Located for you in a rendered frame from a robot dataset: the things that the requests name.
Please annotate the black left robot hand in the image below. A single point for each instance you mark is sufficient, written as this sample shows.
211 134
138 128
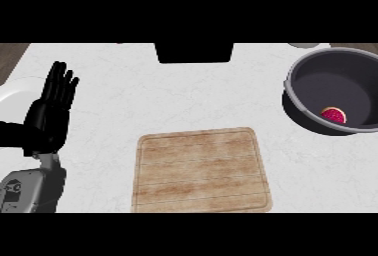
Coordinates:
48 116

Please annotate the black appliance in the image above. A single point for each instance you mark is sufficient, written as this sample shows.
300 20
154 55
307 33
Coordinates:
194 52

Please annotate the white rounded object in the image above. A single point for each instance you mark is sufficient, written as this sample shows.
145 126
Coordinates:
15 92

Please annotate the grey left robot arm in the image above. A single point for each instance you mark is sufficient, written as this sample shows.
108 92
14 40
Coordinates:
30 190

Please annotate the small grey object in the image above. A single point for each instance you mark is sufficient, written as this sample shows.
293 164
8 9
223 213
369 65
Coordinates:
303 45

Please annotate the pink frosted cupcake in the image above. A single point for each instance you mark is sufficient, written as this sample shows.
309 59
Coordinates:
334 115

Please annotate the wooden cutting board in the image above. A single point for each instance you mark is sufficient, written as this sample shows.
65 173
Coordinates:
201 170

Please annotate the dark grey pot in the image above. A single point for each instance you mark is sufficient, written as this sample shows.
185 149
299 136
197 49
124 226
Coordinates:
333 90

